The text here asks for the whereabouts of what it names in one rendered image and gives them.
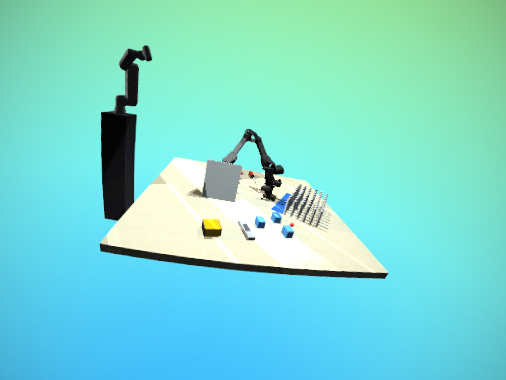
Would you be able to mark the small blue cube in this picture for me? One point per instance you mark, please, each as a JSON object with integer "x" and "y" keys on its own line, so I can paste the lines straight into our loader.
{"x": 260, "y": 222}
{"x": 287, "y": 231}
{"x": 276, "y": 218}

